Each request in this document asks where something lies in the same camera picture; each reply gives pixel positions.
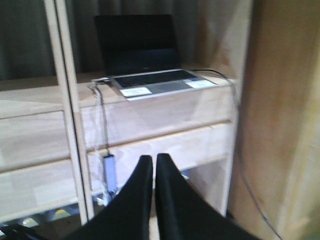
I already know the silver laptop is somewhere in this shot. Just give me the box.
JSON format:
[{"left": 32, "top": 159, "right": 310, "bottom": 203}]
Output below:
[{"left": 94, "top": 14, "right": 217, "bottom": 100}]

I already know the grey usb hub dongle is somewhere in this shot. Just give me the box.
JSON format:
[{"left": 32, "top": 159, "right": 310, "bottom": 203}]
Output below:
[{"left": 103, "top": 154, "right": 117, "bottom": 194}]

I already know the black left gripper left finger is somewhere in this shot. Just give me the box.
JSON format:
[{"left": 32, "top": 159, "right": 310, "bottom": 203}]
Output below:
[{"left": 65, "top": 155, "right": 153, "bottom": 240}]

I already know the black right laptop cable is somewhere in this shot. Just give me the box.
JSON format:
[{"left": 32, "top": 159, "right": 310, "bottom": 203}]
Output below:
[{"left": 187, "top": 69, "right": 283, "bottom": 240}]

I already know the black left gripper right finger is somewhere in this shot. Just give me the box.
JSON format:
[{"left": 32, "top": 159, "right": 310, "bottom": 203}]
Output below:
[{"left": 156, "top": 153, "right": 256, "bottom": 240}]

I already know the black left laptop cable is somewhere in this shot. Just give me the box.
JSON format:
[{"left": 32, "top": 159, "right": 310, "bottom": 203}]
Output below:
[{"left": 87, "top": 81, "right": 112, "bottom": 156}]

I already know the white laptop cable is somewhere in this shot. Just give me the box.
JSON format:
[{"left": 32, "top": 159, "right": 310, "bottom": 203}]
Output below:
[{"left": 84, "top": 77, "right": 111, "bottom": 207}]

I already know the black laptop cable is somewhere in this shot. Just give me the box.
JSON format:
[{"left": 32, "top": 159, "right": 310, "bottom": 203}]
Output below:
[
  {"left": 87, "top": 81, "right": 112, "bottom": 156},
  {"left": 187, "top": 69, "right": 283, "bottom": 240}
]

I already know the wooden desk with shelves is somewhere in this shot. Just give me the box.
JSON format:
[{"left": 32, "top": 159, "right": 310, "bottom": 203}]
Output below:
[{"left": 0, "top": 0, "right": 320, "bottom": 240}]

